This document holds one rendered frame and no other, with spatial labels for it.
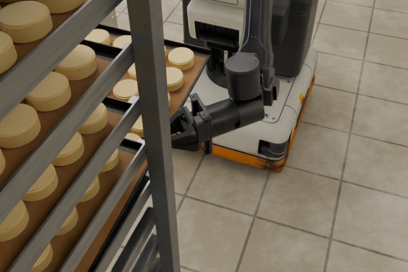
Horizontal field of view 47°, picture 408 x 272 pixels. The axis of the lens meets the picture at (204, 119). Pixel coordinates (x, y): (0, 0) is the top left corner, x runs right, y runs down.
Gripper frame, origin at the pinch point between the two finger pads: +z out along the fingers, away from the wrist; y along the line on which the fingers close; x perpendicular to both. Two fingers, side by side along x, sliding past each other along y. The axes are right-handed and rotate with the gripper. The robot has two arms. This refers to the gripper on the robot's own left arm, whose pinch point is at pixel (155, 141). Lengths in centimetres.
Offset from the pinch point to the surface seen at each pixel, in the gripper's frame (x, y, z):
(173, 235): -9.7, 15.9, 1.9
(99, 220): -15.9, -8.5, 12.4
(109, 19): 119, 61, -14
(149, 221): -8.8, 9.4, 5.4
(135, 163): -8.7, -7.8, 5.3
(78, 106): -13.5, -27.1, 10.0
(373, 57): 96, 118, -149
